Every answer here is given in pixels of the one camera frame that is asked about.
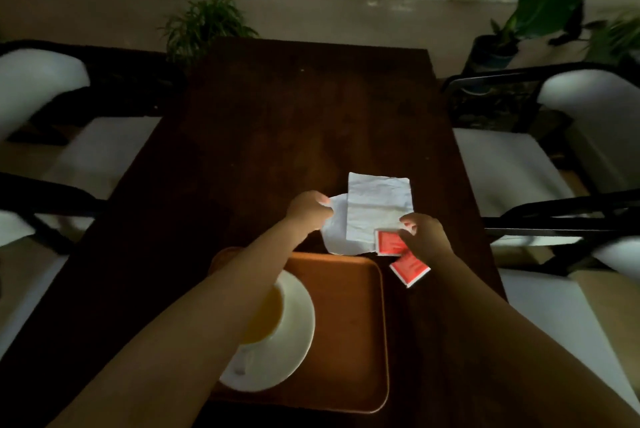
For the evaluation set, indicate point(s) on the thin leaf green plant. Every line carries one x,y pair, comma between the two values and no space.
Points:
617,37

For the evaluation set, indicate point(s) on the person's left forearm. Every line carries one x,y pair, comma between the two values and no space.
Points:
200,322

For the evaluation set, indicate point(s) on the red sugar packet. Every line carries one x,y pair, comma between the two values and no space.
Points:
389,242
410,271

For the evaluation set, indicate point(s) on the small green fern plant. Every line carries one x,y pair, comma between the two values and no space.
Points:
205,25

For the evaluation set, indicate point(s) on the dark round plant pot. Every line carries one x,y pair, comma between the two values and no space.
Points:
487,55

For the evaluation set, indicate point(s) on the orange wooden tray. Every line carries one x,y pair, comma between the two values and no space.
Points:
350,322

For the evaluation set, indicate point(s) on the white saucer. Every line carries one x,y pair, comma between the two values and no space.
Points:
287,342

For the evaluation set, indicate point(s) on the person's right forearm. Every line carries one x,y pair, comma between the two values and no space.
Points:
505,342

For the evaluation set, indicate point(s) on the person's left hand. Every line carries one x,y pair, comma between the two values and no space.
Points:
306,212

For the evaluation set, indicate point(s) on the person's right hand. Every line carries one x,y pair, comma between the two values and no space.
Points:
428,238

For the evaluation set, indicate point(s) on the person's right thumb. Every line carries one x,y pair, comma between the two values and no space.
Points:
408,222

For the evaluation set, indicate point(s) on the person's left thumb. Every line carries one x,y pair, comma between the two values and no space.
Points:
322,201

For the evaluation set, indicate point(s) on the white cushioned black frame chair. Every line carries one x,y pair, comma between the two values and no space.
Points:
560,312
510,167
95,152
20,287

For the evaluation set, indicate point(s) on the white paper napkin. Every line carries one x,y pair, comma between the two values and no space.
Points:
375,207

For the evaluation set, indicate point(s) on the white cup of tea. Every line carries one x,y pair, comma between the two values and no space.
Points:
267,317

